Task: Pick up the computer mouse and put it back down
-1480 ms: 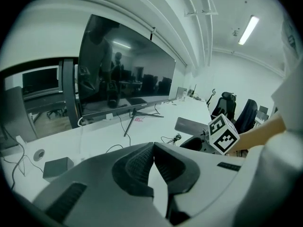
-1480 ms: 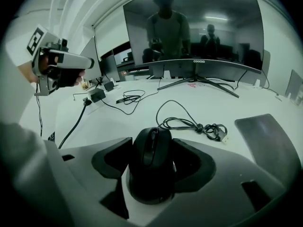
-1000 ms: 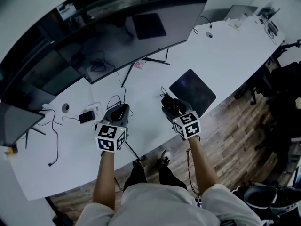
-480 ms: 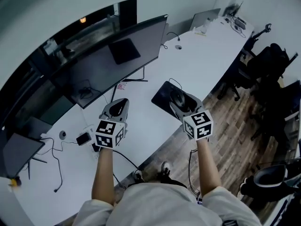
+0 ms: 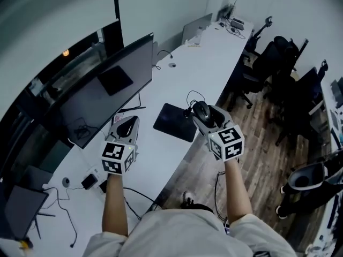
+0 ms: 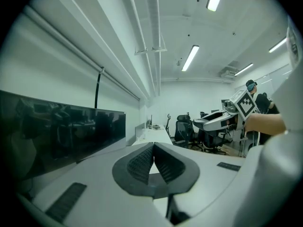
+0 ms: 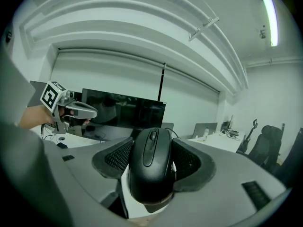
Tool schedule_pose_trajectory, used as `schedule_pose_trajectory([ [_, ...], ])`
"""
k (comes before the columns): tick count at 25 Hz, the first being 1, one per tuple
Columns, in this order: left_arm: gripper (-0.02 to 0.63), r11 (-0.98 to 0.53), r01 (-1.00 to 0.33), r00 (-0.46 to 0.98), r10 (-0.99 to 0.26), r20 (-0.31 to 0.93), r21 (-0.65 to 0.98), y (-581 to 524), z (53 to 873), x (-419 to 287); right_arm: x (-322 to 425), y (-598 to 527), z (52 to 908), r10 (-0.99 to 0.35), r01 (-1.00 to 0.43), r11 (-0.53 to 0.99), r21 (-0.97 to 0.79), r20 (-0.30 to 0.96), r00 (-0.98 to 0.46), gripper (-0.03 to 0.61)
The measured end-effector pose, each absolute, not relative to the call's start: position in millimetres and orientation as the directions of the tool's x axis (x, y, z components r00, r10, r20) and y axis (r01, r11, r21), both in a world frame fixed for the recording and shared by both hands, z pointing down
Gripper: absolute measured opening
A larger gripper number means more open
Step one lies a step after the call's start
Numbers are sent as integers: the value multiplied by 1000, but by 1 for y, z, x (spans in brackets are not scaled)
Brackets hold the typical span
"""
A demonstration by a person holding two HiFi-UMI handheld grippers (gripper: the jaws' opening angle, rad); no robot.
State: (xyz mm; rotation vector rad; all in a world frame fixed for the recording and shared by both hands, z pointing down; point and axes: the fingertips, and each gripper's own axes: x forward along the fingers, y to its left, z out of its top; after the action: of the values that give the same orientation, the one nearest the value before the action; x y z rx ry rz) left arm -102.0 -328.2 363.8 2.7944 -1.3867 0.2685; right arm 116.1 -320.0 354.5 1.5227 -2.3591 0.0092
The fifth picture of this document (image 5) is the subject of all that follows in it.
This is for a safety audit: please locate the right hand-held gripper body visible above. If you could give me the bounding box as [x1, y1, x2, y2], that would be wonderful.
[206, 120, 245, 162]

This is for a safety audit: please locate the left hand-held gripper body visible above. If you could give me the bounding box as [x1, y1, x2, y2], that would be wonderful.
[100, 134, 139, 176]

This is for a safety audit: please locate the black mouse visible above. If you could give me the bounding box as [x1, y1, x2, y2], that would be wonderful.
[192, 101, 214, 125]

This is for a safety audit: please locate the person's right forearm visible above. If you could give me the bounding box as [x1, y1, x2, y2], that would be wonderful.
[224, 158, 254, 223]

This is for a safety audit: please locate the person's left forearm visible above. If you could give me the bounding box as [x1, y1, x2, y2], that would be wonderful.
[101, 174, 129, 237]

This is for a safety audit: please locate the black mouse pad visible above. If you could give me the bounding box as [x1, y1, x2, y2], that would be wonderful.
[153, 102, 198, 143]

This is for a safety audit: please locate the white power strip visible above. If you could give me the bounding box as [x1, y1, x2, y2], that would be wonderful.
[85, 166, 108, 183]

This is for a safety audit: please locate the large black curved monitor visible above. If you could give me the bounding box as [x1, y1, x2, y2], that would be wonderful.
[57, 32, 155, 149]

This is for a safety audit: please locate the black power adapter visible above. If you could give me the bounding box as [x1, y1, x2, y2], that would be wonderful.
[81, 173, 99, 190]

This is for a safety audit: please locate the person's white shoe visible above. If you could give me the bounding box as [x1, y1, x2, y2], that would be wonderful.
[182, 191, 194, 206]

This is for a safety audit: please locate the person's black trouser leg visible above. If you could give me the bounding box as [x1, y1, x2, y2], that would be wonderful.
[181, 202, 214, 215]

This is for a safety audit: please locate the white shell office chair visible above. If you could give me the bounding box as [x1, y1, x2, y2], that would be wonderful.
[288, 162, 328, 190]

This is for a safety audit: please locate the grey box device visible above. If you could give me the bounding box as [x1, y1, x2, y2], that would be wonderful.
[232, 17, 245, 31]

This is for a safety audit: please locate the person's white shirt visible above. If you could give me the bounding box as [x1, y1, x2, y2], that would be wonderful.
[84, 209, 297, 257]

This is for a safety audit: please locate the black flat monitor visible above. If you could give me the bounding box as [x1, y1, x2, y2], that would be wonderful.
[5, 185, 56, 240]

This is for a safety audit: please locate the grey laptop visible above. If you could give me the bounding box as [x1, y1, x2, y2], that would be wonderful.
[227, 0, 238, 20]

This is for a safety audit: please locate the orange snack packet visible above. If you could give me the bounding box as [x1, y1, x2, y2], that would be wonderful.
[17, 238, 34, 250]

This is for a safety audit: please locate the black and white gripper cable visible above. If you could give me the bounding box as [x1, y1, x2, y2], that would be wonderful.
[215, 171, 228, 224]

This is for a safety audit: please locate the black looped desk cable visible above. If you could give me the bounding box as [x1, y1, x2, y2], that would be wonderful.
[156, 49, 174, 71]

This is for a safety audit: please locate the black power cable with plug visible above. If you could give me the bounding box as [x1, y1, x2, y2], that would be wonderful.
[42, 187, 78, 248]

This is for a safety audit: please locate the black window post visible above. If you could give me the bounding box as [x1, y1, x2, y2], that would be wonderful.
[113, 0, 124, 49]

